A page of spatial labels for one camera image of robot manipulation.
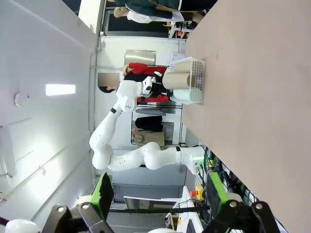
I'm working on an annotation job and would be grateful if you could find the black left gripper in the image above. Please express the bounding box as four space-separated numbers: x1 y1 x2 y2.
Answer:
152 71 173 97

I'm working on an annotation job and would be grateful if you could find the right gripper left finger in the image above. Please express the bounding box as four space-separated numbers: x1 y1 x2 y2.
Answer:
46 171 115 233

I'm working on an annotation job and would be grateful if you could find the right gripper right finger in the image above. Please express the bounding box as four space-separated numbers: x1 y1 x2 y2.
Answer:
201 172 289 233

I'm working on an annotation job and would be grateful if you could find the pale green plastic cup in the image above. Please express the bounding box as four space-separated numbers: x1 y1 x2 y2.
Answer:
173 87 203 104

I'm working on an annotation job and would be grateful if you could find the white perforated plastic basket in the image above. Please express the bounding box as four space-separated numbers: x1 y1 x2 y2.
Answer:
169 57 206 105

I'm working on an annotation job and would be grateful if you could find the red yellow emergency stop button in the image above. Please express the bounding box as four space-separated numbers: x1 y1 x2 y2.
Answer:
190 184 204 198

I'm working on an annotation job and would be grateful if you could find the person in red jacket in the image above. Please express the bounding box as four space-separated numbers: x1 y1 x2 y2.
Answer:
98 62 172 104

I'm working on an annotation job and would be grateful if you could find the white paper notice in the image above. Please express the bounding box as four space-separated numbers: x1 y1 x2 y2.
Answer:
170 52 186 64

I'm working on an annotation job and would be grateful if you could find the grey hanging garment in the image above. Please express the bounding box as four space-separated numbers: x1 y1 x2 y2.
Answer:
135 108 167 117

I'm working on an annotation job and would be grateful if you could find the black hanging garment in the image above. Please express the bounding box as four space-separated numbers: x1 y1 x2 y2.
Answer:
135 116 164 133

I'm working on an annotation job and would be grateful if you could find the white-screen monitor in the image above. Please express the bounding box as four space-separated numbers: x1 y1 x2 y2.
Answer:
123 196 179 210

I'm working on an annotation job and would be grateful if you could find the beige hanging bag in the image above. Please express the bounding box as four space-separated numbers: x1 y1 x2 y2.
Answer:
134 132 165 147

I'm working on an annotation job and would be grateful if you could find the white storage shelf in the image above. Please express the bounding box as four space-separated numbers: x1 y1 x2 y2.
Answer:
167 20 195 39

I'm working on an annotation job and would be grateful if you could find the mannequin in dark green coat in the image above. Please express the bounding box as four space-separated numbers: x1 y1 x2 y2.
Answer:
114 0 218 12

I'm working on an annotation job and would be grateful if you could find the rectangular ceiling light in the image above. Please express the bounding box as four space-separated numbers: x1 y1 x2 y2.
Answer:
45 84 75 96

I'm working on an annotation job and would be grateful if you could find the round white smoke detector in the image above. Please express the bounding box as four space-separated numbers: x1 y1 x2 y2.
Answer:
14 93 25 107

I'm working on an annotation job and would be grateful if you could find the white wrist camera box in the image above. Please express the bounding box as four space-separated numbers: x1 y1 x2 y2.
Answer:
142 76 154 94

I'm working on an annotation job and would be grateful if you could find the green black cable bundle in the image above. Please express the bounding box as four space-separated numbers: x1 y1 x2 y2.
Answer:
194 145 222 176

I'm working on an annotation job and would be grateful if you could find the grey metal wall panel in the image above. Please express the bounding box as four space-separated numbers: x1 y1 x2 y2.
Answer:
124 50 156 66

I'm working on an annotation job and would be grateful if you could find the black clothes rack frame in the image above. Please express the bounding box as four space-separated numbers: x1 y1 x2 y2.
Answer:
131 104 188 148

